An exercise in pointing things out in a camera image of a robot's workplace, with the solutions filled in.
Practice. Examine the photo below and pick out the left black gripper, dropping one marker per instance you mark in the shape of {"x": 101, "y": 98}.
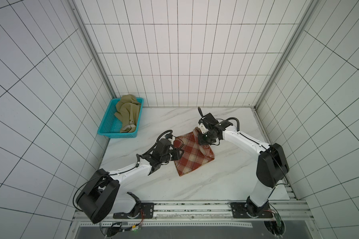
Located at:
{"x": 177, "y": 155}

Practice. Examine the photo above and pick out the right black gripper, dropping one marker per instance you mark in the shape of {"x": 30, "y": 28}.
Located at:
{"x": 204, "y": 139}

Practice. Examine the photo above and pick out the red plaid skirt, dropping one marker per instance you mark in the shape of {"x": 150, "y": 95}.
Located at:
{"x": 195, "y": 155}

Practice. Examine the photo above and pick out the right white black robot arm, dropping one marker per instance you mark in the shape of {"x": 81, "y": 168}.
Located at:
{"x": 272, "y": 165}

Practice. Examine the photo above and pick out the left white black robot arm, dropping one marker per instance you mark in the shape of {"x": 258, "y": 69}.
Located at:
{"x": 106, "y": 192}

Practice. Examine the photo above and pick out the olive green skirt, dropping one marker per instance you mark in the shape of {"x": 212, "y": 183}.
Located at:
{"x": 127, "y": 112}

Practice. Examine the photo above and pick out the teal plastic basket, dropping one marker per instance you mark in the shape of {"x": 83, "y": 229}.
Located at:
{"x": 111, "y": 125}

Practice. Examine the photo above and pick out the left electronics wiring board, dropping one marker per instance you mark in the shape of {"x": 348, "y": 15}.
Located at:
{"x": 116, "y": 228}

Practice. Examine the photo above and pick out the electronics wiring board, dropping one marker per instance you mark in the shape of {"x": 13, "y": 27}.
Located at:
{"x": 116, "y": 228}
{"x": 276, "y": 226}

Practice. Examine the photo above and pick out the right electronics wiring board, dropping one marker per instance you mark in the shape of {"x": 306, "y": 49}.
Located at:
{"x": 276, "y": 226}

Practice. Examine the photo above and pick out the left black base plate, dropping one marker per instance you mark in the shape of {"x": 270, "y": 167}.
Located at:
{"x": 148, "y": 209}

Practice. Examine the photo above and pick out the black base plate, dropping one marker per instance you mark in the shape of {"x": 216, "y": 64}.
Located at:
{"x": 148, "y": 209}
{"x": 237, "y": 209}

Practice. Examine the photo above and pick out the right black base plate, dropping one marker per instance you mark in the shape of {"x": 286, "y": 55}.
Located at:
{"x": 237, "y": 209}

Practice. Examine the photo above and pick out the aluminium mounting rail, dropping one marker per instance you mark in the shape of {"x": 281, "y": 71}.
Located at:
{"x": 199, "y": 211}

